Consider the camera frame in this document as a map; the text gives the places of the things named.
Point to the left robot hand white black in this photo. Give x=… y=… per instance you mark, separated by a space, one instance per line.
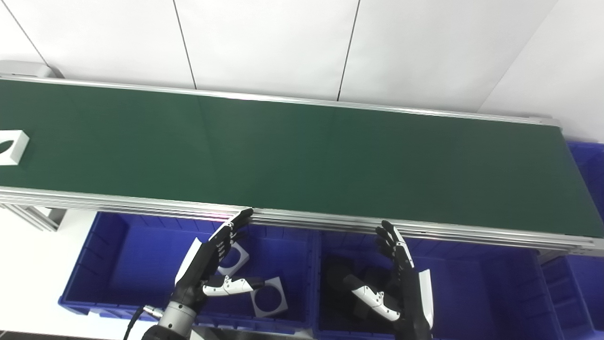
x=198 y=269

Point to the blue plastic bin white parts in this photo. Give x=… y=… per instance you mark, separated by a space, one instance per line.
x=132 y=264

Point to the aluminium conveyor support leg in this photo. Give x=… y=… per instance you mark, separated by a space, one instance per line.
x=40 y=218

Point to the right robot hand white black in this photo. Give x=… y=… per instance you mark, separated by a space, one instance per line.
x=410 y=297

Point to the blue plastic bin black parts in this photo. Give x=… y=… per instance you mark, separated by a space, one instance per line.
x=472 y=293

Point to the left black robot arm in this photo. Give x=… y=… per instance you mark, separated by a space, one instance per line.
x=174 y=318

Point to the empty blue plastic bin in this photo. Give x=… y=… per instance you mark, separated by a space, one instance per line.
x=587 y=283

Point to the black part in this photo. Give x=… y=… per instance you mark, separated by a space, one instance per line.
x=337 y=276

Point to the green conveyor belt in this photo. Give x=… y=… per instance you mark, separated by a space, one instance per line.
x=302 y=156
x=330 y=222

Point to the white square part round hole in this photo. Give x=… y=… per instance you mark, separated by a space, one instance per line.
x=281 y=293
x=18 y=146
x=241 y=257

